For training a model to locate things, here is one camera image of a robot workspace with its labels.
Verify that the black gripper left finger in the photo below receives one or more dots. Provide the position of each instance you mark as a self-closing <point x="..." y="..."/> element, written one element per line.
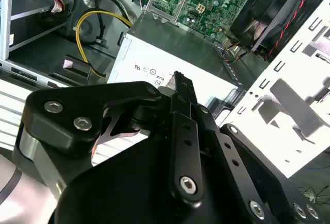
<point x="77" y="97"/>

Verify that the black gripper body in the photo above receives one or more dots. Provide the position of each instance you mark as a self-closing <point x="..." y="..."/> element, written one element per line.
<point x="123" y="188"/>

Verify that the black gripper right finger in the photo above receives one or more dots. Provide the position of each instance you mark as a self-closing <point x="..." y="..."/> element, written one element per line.
<point x="232" y="154"/>

